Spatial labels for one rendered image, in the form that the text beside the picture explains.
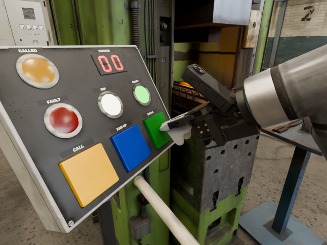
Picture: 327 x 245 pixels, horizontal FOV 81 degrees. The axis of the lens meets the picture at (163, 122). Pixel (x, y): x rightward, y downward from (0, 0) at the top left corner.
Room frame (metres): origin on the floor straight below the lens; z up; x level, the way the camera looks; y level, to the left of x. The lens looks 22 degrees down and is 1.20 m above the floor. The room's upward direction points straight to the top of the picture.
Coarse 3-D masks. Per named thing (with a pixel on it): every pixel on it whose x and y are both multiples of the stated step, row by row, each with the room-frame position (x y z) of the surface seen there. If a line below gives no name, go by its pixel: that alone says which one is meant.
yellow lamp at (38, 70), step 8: (24, 64) 0.29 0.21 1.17; (32, 64) 0.30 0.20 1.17; (40, 64) 0.31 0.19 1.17; (48, 64) 0.32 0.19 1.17; (24, 72) 0.29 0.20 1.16; (32, 72) 0.29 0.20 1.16; (40, 72) 0.30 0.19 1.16; (48, 72) 0.31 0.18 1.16; (32, 80) 0.29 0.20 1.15; (40, 80) 0.30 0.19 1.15; (48, 80) 0.30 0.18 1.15
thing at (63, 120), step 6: (60, 108) 0.29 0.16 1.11; (66, 108) 0.30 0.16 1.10; (54, 114) 0.28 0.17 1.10; (60, 114) 0.28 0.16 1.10; (66, 114) 0.29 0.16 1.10; (72, 114) 0.30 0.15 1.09; (54, 120) 0.27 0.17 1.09; (60, 120) 0.28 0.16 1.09; (66, 120) 0.28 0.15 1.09; (72, 120) 0.29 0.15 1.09; (54, 126) 0.27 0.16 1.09; (60, 126) 0.27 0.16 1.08; (66, 126) 0.28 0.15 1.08; (72, 126) 0.28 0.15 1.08; (60, 132) 0.27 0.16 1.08; (66, 132) 0.27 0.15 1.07
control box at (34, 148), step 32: (0, 64) 0.27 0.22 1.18; (64, 64) 0.35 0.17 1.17; (96, 64) 0.40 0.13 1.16; (128, 64) 0.48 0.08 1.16; (0, 96) 0.25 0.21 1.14; (32, 96) 0.27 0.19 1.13; (64, 96) 0.31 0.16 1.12; (96, 96) 0.36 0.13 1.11; (128, 96) 0.42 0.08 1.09; (0, 128) 0.24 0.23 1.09; (32, 128) 0.25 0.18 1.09; (96, 128) 0.31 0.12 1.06; (32, 160) 0.22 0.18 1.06; (32, 192) 0.22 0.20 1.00; (64, 192) 0.22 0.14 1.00; (64, 224) 0.19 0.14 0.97
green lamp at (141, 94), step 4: (136, 88) 0.45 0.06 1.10; (140, 88) 0.46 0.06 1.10; (144, 88) 0.47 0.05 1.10; (136, 92) 0.44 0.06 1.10; (140, 92) 0.45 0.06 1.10; (144, 92) 0.46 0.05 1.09; (140, 96) 0.44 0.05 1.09; (144, 96) 0.45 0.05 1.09; (148, 96) 0.46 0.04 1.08; (140, 100) 0.44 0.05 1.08; (144, 100) 0.44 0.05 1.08
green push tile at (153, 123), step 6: (156, 114) 0.44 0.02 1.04; (162, 114) 0.46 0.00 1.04; (144, 120) 0.41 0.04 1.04; (150, 120) 0.42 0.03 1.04; (156, 120) 0.43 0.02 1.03; (162, 120) 0.45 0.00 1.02; (150, 126) 0.41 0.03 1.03; (156, 126) 0.42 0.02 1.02; (150, 132) 0.40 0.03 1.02; (156, 132) 0.41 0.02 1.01; (162, 132) 0.42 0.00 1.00; (150, 138) 0.40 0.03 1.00; (156, 138) 0.40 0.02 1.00; (162, 138) 0.41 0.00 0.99; (168, 138) 0.43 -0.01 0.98; (156, 144) 0.39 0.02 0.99; (162, 144) 0.40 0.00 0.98
